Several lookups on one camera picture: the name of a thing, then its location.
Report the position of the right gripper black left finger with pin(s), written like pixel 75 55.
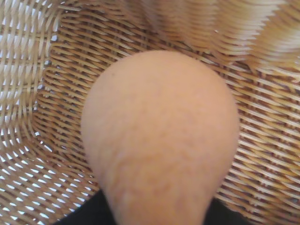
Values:
pixel 91 213

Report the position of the tan woven wicker basket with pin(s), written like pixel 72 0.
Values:
pixel 257 117

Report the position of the brown round bread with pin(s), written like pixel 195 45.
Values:
pixel 159 129

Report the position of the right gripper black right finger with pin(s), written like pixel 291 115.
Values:
pixel 220 215

